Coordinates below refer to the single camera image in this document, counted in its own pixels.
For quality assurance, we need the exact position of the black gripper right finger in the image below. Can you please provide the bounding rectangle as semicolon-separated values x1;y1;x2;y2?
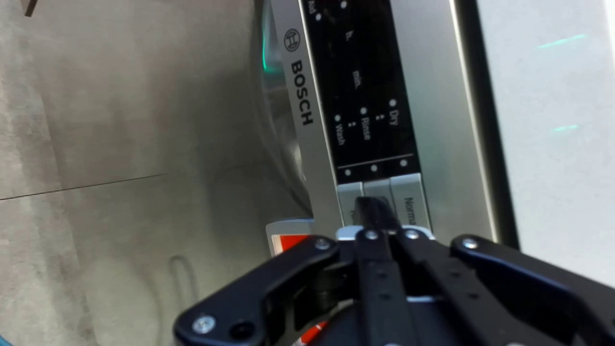
450;234;615;346

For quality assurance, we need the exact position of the red sticker on dishwasher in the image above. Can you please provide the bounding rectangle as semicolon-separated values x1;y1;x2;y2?
266;218;314;255

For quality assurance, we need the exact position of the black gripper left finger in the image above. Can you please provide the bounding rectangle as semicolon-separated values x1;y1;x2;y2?
174;236;341;346

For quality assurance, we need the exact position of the stainless steel Bosch dishwasher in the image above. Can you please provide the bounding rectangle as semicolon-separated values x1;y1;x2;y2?
254;0;519;245

